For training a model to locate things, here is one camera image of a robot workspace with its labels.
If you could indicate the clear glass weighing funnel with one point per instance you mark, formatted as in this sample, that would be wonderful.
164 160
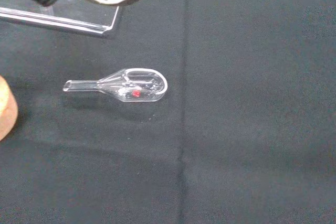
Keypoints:
136 87

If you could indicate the black bench cloth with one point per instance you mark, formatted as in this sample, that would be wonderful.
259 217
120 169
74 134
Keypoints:
236 129

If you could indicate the clear test tube rack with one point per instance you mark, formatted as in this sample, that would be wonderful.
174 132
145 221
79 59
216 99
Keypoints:
78 16

